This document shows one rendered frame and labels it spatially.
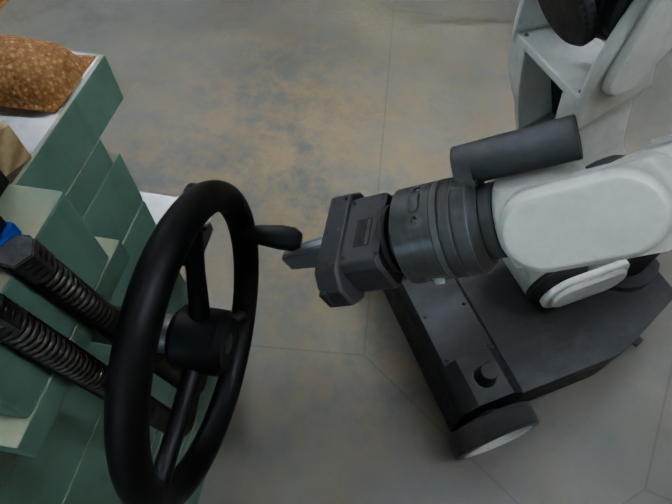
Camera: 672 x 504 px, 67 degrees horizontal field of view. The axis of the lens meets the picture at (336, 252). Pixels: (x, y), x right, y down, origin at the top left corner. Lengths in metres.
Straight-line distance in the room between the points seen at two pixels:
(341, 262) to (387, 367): 0.89
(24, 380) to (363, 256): 0.27
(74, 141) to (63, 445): 0.34
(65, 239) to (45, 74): 0.22
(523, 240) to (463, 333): 0.80
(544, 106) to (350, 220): 0.44
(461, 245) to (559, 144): 0.10
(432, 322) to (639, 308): 0.50
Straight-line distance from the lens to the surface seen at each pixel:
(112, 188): 0.65
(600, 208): 0.38
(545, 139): 0.41
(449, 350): 1.16
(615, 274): 1.22
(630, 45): 0.62
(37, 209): 0.41
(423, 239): 0.42
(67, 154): 0.58
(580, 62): 0.72
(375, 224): 0.46
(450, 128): 1.86
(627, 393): 1.48
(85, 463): 0.74
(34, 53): 0.61
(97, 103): 0.62
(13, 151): 0.53
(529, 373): 1.21
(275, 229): 0.50
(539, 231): 0.39
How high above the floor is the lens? 1.24
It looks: 57 degrees down
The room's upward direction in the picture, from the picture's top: straight up
